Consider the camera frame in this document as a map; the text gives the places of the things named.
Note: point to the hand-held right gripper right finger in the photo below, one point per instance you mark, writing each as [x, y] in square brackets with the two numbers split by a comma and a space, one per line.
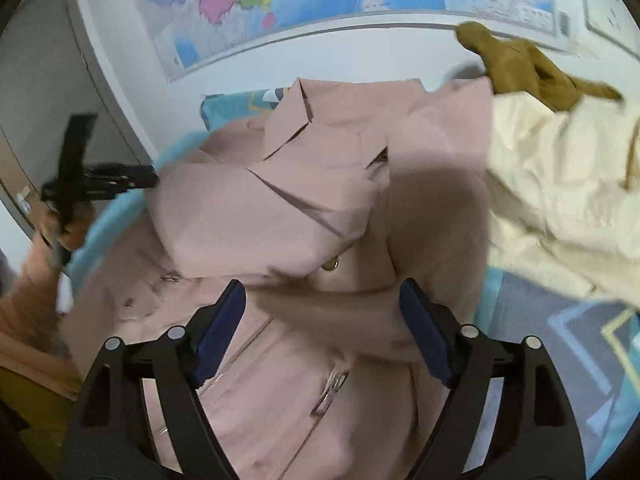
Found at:
[425, 330]

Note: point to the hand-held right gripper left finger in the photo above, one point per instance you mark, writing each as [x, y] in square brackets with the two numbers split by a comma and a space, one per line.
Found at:
[220, 330]

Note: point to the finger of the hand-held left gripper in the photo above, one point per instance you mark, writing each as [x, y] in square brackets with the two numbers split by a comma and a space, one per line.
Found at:
[125, 179]

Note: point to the pink coat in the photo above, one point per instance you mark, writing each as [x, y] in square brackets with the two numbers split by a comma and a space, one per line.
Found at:
[310, 185]

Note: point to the cream coat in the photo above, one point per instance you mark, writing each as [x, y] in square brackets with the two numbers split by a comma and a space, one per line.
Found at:
[560, 185]

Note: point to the person's left forearm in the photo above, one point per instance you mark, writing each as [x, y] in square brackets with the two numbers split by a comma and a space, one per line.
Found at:
[30, 300]

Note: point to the person's left hand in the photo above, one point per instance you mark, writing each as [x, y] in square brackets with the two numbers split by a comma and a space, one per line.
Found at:
[75, 232]

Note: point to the grey wooden wardrobe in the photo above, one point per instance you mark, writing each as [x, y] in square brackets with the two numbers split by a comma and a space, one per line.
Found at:
[40, 85]

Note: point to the teal grey printed bed sheet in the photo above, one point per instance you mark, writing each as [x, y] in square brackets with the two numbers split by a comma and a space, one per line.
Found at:
[550, 360]

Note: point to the mustard olive garment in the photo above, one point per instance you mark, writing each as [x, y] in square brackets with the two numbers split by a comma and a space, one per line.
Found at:
[520, 65]

